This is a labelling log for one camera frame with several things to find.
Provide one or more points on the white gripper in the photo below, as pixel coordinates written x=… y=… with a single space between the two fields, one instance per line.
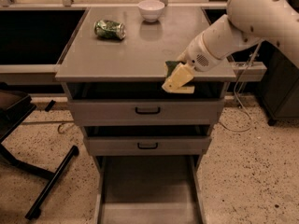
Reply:
x=195 y=55

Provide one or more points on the green and yellow sponge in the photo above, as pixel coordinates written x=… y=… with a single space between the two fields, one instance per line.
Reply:
x=179 y=86

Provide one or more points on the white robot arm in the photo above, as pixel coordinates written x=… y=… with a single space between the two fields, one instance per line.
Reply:
x=245 y=24

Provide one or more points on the grey drawer cabinet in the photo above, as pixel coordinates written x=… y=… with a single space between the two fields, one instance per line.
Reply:
x=96 y=68

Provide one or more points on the grey top drawer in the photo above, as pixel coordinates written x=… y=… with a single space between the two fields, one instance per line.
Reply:
x=122 y=112

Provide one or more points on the grey middle drawer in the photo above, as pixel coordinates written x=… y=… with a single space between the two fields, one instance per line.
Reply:
x=127 y=146

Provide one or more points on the grey open bottom drawer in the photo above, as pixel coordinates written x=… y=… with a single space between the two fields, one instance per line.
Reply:
x=149 y=190

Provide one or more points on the white ceramic bowl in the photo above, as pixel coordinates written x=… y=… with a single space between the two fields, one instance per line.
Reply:
x=150 y=10

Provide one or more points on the crushed green soda can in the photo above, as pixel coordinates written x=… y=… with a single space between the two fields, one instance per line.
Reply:
x=110 y=29

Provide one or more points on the dark grey side cabinet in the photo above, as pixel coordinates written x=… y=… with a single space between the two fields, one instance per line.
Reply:
x=279 y=88

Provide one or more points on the black top drawer handle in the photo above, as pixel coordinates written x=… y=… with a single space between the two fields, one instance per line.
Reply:
x=147 y=111

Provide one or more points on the black drawer handle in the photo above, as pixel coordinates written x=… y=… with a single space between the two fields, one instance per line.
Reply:
x=147 y=111
x=147 y=146

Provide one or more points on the grey metal frame rail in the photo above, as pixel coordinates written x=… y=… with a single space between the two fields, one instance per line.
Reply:
x=249 y=72

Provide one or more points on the black middle drawer handle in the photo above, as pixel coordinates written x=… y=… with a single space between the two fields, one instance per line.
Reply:
x=147 y=146

